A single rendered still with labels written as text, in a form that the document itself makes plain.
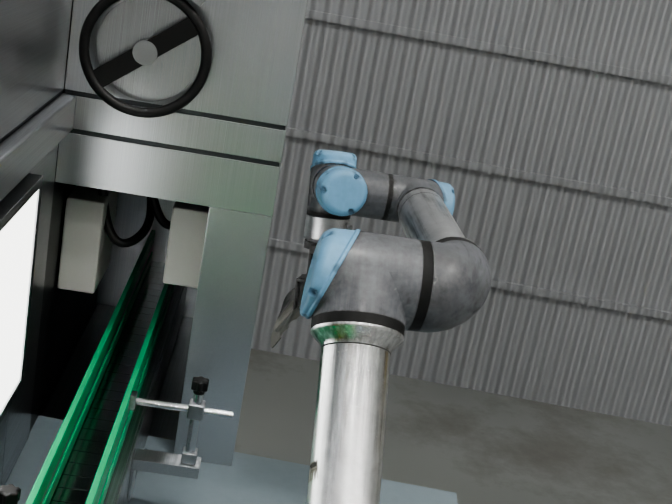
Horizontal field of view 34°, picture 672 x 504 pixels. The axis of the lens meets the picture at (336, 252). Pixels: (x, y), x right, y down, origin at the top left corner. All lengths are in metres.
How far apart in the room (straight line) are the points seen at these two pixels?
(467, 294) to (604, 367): 3.22
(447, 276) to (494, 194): 2.94
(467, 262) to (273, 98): 0.60
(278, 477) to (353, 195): 0.62
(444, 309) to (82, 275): 0.93
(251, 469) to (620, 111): 2.58
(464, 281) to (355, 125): 2.88
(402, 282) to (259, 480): 0.81
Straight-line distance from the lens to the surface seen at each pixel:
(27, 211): 1.61
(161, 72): 1.85
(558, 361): 4.52
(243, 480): 2.05
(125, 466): 1.79
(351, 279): 1.31
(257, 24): 1.83
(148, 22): 1.84
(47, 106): 1.77
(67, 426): 1.71
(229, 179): 1.88
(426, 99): 4.19
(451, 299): 1.34
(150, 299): 2.44
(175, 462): 1.85
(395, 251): 1.34
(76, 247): 2.08
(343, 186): 1.69
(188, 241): 2.02
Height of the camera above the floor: 1.77
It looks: 17 degrees down
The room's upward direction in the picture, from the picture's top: 10 degrees clockwise
